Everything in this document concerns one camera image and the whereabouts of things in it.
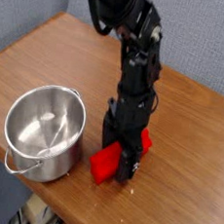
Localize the red block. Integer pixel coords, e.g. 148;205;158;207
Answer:
90;129;153;184

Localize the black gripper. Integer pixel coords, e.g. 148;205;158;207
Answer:
101;88;156;183

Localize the stainless steel pot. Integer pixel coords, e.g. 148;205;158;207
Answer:
4;85;87;182

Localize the beige box under table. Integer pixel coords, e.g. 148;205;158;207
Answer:
22;194;56;224

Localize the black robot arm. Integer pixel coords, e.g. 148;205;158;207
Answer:
88;0;163;183

